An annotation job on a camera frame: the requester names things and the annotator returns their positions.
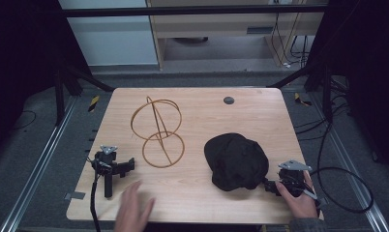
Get hanging black cables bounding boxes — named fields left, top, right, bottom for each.
left=269, top=0, right=313, bottom=70

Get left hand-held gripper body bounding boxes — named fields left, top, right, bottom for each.
left=87, top=144, right=120, bottom=199

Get person's left hand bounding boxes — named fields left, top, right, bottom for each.
left=113, top=180, right=157, bottom=232

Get right hand-held gripper cable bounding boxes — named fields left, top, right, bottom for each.
left=309, top=122, right=374, bottom=215

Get black metal stand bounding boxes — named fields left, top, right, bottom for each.
left=267, top=62, right=334, bottom=124
left=53, top=66, right=115, bottom=128

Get person's right hand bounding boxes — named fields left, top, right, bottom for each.
left=275, top=169, right=319, bottom=220

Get yellow black striped tape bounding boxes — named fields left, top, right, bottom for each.
left=293, top=92, right=313, bottom=107
left=87, top=95, right=101, bottom=113

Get black cap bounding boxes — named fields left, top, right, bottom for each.
left=203, top=132, right=270, bottom=192

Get aluminium floor rail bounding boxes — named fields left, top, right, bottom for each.
left=307, top=93, right=389, bottom=232
left=0, top=96, right=79, bottom=232

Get grey tape piece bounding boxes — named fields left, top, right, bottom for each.
left=64, top=190, right=86, bottom=201

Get left hand-held gripper cable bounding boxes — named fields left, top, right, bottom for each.
left=85, top=157, right=102, bottom=232

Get black curtain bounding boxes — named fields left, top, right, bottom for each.
left=303, top=0, right=389, bottom=180
left=0, top=0, right=93, bottom=162

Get thin black floor cable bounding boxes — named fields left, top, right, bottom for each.
left=9, top=109, right=38, bottom=131

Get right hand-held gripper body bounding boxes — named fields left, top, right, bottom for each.
left=277, top=159, right=318, bottom=201

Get golden wire hat stand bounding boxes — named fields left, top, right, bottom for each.
left=130, top=95, right=186, bottom=169

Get white cabinet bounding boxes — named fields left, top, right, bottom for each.
left=57, top=0, right=160, bottom=68

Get light wooden desk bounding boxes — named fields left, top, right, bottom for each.
left=145, top=0, right=326, bottom=71

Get black frame crossbar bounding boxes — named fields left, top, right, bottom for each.
left=61, top=4, right=330, bottom=18

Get hand-held gripper cable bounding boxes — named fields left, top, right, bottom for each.
left=85, top=157, right=102, bottom=232
left=309, top=122, right=374, bottom=215

